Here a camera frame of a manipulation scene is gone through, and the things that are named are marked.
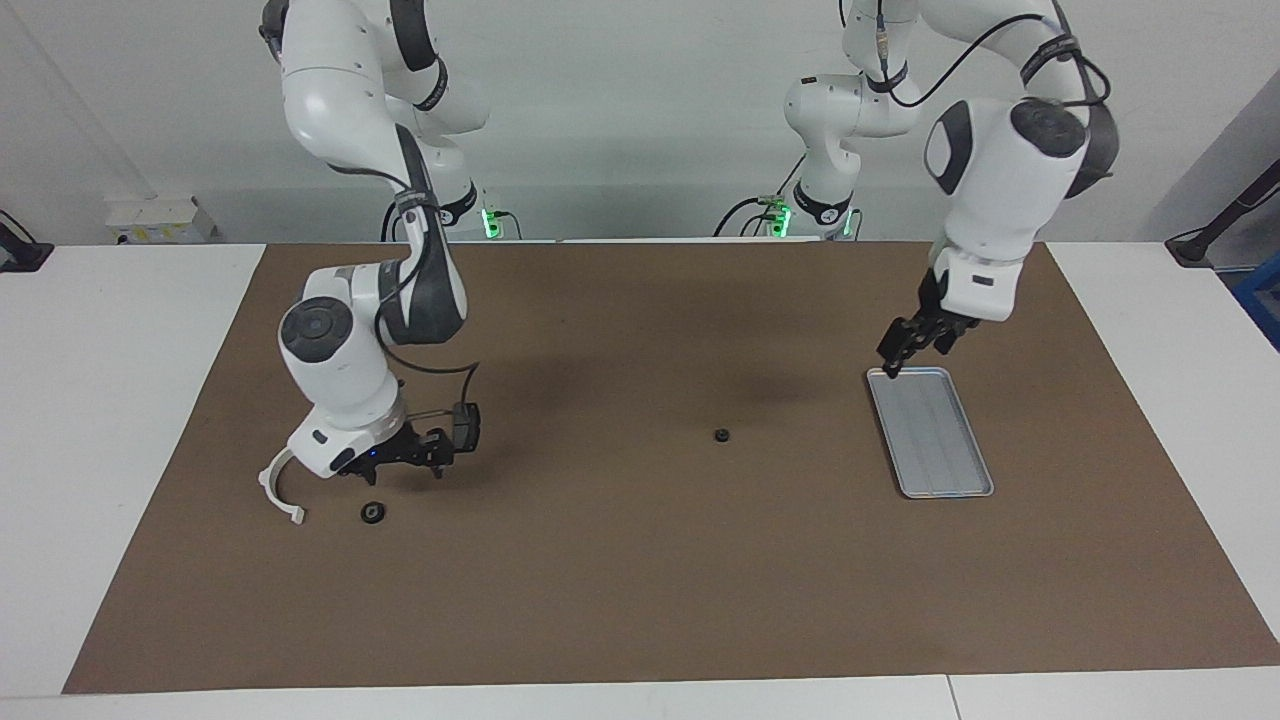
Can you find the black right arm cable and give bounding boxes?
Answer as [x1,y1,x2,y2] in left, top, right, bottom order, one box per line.
[378,180,481,421]

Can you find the silver metal tray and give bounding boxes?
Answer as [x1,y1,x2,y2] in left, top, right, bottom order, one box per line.
[866,366,995,499]

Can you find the black angled pole stand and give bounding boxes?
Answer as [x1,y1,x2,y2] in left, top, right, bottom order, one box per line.
[1165,158,1280,268]

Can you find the white semicircular plastic bracket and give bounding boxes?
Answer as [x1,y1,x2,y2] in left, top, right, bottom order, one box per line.
[258,445,306,526]

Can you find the blue plastic bin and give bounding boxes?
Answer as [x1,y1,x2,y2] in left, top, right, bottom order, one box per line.
[1233,252,1280,351]

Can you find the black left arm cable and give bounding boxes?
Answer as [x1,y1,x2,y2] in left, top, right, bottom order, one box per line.
[840,0,1111,111]

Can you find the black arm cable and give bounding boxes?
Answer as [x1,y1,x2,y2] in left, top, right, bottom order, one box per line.
[840,0,1111,111]
[378,180,481,421]

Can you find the black base cable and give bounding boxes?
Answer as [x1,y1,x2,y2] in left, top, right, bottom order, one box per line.
[713,150,806,238]
[380,195,523,243]

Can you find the black clamp stand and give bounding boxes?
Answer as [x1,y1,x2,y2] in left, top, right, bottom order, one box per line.
[0,210,54,273]

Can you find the brown table mat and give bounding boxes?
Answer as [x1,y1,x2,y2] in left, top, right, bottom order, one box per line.
[62,240,1280,694]

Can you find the white socket box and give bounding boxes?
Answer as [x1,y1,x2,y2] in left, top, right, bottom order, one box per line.
[103,195,214,245]

